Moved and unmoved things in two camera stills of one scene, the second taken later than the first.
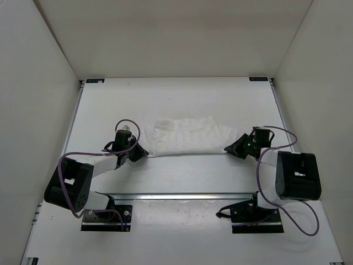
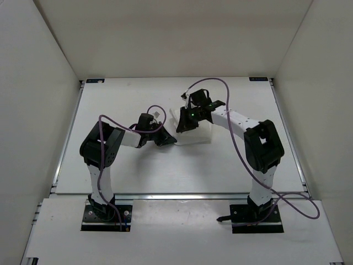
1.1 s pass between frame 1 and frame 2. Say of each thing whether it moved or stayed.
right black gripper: moved
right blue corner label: stayed
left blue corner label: stayed
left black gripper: moved
